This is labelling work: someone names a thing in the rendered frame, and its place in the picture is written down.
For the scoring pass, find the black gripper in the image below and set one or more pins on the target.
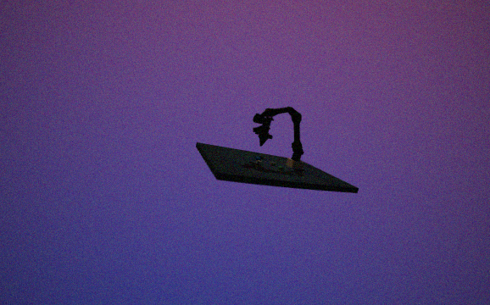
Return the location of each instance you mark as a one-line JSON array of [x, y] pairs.
[[264, 135]]

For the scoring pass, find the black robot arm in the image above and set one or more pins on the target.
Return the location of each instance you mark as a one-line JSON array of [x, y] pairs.
[[296, 118]]

